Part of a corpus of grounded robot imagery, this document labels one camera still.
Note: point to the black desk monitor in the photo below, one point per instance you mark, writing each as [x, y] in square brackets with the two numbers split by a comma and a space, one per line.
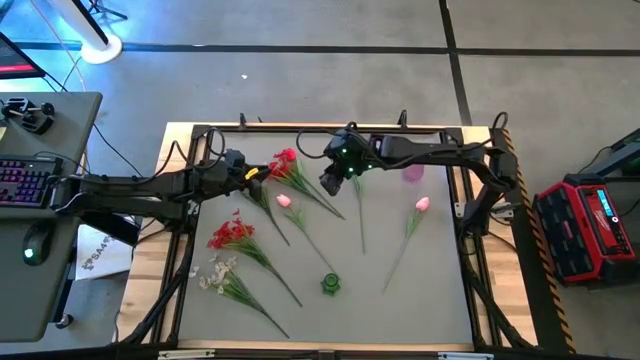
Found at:
[12, 60]

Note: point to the white printed paper sheet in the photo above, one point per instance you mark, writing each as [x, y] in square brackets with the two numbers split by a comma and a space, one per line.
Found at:
[102, 255]

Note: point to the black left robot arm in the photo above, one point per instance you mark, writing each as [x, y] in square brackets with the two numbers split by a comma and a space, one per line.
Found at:
[140, 192]

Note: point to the red artificial flower bunch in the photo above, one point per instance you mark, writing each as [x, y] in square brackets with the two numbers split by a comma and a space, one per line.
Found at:
[231, 236]
[287, 167]

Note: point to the pink artificial tulip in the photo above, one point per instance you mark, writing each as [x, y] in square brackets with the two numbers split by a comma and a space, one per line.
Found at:
[422, 203]
[283, 200]

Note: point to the grey side desk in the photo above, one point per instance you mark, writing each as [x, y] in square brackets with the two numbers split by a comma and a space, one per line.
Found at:
[45, 300]

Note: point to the red and black tool case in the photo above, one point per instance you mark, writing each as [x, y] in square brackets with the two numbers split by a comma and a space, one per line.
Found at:
[580, 230]

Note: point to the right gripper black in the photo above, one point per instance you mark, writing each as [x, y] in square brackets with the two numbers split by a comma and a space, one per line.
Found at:
[347, 152]

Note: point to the artificial tulip green stem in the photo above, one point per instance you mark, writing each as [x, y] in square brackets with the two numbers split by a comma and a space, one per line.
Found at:
[361, 220]

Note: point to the pink glass vase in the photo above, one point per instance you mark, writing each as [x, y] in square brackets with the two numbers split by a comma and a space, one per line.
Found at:
[413, 173]

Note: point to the white stand with round base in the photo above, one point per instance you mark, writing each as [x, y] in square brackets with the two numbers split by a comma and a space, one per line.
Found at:
[97, 42]

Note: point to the black clamp tool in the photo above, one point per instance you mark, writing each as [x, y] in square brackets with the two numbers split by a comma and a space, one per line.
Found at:
[30, 117]

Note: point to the white artificial flower bunch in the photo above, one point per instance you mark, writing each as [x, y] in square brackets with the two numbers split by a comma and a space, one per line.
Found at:
[222, 280]

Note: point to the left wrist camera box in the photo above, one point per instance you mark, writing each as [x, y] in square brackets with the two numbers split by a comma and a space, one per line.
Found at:
[235, 159]

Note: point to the black computer mouse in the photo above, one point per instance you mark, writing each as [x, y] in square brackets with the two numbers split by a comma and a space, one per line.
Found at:
[35, 245]

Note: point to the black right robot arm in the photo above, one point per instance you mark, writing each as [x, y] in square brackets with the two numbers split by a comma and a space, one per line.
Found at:
[430, 150]

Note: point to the black tripod legs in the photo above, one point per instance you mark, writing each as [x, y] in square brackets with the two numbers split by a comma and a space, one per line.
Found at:
[102, 9]

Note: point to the black aluminium table frame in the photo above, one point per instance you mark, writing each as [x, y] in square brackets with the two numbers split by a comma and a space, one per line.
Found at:
[530, 235]

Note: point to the green glass vase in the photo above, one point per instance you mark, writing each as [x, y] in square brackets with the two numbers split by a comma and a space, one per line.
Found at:
[330, 284]

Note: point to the backlit black keyboard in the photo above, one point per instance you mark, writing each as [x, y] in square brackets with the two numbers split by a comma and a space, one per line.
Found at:
[25, 180]

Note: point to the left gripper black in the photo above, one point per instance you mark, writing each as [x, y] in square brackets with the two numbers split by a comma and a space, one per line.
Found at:
[225, 179]

